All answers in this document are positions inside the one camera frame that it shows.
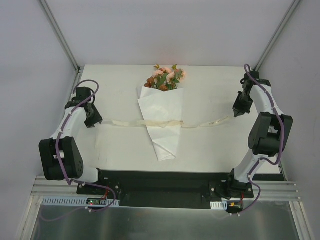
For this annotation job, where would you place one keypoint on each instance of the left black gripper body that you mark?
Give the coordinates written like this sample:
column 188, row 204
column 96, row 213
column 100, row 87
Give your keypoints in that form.
column 92, row 117

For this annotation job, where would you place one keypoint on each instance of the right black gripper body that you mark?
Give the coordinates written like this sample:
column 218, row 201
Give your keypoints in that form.
column 241, row 105

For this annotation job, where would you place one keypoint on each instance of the cream printed ribbon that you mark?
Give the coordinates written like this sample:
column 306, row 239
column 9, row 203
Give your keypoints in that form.
column 155, row 123

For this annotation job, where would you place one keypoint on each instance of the translucent white wrapping paper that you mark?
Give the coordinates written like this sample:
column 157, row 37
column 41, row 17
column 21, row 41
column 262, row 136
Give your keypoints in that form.
column 162, row 112

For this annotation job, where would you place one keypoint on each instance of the pink rose stem with leaves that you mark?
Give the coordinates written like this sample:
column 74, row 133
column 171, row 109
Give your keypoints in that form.
column 179, row 76

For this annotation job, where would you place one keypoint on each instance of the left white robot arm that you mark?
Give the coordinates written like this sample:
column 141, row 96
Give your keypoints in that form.
column 60, row 155

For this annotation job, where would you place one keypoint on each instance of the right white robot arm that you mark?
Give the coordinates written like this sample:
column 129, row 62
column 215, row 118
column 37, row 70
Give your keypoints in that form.
column 268, row 137

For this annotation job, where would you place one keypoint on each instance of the right aluminium frame post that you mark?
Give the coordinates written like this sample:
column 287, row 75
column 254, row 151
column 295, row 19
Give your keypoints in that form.
column 293, row 7

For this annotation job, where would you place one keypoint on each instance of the aluminium frame post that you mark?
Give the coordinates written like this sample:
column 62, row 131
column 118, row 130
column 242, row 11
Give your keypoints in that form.
column 59, row 34
column 293, row 7

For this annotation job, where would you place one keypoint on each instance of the left aluminium frame post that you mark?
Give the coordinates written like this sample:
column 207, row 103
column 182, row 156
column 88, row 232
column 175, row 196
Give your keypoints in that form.
column 59, row 34

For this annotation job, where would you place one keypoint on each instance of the aluminium front rail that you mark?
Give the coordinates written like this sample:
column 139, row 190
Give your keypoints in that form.
column 214, row 187

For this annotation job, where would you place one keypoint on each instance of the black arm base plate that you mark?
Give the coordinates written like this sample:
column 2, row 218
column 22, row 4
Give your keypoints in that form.
column 156, row 200

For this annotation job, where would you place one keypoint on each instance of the left white cable duct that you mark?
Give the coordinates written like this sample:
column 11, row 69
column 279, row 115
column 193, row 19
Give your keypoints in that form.
column 79, row 202

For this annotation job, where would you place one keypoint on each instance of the white cable duct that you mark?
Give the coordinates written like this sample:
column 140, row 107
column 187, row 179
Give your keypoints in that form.
column 79, row 202
column 218, row 205

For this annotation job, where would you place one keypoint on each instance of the right white cable duct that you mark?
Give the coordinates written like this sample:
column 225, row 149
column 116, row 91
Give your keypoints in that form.
column 218, row 205

